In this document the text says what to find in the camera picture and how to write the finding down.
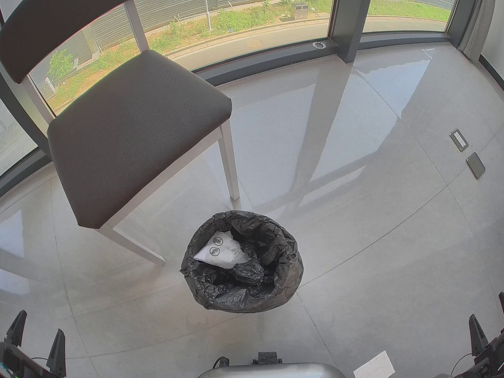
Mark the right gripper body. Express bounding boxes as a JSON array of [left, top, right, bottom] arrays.
[[453, 326, 504, 378]]

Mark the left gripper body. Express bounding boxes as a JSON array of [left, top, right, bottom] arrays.
[[0, 338, 60, 378]]

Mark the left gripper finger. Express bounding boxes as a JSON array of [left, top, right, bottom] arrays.
[[6, 310, 28, 348], [46, 329, 67, 378]]

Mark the white printed wrapper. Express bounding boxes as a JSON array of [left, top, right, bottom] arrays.
[[193, 230, 251, 269]]

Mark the black plastic bag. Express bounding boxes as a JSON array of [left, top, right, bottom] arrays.
[[180, 210, 305, 314]]

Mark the black plastic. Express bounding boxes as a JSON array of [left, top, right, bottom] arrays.
[[229, 259, 265, 287]]

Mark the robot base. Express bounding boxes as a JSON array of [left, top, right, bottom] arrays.
[[196, 351, 347, 378]]

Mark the grey chair with white legs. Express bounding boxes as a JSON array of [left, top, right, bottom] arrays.
[[0, 0, 242, 266]]

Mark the white curtain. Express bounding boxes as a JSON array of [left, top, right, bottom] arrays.
[[459, 0, 500, 60]]

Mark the window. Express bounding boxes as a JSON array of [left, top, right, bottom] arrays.
[[0, 0, 483, 196]]

